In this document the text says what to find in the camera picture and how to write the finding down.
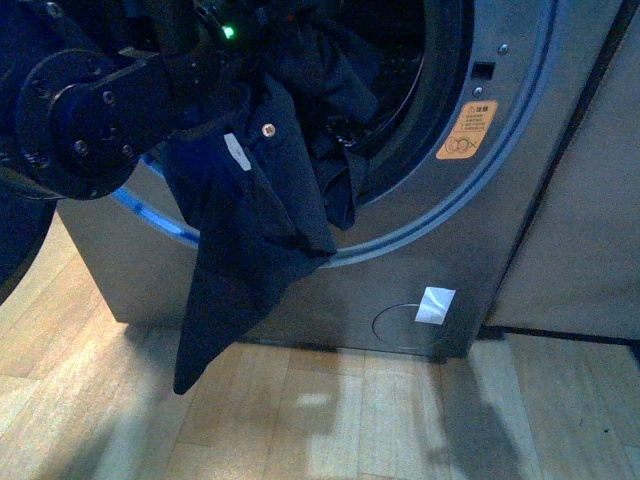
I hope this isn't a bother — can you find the dark navy polo shirt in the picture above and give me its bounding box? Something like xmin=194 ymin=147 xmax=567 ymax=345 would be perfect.
xmin=162 ymin=1 xmax=381 ymax=395

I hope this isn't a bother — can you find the grey front-load washing machine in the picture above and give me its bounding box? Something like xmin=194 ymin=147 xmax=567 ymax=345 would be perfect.
xmin=54 ymin=0 xmax=631 ymax=360

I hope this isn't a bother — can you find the white tape label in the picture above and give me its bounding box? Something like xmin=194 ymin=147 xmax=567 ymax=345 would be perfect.
xmin=415 ymin=286 xmax=456 ymax=325

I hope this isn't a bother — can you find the orange warning sticker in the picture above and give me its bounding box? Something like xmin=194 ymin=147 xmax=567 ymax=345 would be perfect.
xmin=436 ymin=100 xmax=499 ymax=160

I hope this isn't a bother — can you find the grey cabinet panel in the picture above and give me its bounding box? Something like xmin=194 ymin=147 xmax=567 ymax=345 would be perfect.
xmin=488 ymin=1 xmax=639 ymax=340

